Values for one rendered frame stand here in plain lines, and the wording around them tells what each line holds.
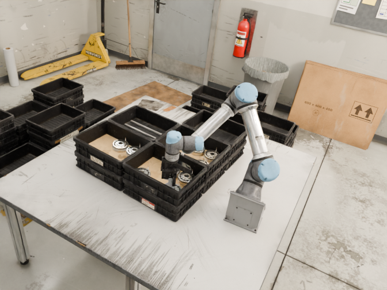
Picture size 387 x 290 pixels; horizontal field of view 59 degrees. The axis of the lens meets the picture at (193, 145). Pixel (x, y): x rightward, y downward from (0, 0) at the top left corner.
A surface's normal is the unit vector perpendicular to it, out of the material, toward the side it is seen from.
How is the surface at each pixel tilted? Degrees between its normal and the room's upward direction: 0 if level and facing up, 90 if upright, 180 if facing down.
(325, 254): 0
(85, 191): 0
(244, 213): 90
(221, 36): 90
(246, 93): 40
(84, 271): 0
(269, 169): 55
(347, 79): 83
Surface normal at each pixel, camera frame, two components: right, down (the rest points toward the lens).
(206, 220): 0.11, -0.83
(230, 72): -0.48, 0.44
